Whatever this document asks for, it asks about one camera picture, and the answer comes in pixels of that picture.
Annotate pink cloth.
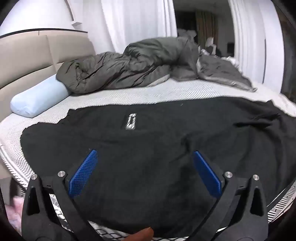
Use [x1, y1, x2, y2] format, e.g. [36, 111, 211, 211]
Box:
[6, 196, 23, 229]

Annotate grey duvet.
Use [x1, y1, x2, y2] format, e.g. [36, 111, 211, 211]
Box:
[56, 36, 258, 94]

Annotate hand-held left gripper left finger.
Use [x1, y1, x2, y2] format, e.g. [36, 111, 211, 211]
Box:
[21, 149, 99, 241]

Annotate white cloth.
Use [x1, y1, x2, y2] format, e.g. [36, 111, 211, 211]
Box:
[220, 57, 238, 66]

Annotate person's left hand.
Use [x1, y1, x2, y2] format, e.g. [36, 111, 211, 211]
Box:
[126, 227, 154, 241]

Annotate brown curtain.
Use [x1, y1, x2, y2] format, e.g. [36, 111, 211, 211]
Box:
[195, 10, 218, 49]

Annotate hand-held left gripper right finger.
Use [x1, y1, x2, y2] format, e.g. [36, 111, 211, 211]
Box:
[185, 151, 270, 241]

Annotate white object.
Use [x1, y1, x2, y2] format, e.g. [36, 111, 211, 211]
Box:
[205, 37, 216, 55]

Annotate black pants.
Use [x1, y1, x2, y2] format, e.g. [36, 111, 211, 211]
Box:
[20, 97, 296, 239]

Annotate white wardrobe door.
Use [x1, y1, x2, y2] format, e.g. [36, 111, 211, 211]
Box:
[264, 0, 286, 93]

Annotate beige padded headboard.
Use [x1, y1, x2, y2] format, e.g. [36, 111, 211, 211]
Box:
[0, 29, 96, 116]

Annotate light blue pillow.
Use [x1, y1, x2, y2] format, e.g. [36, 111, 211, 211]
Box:
[10, 74, 72, 118]

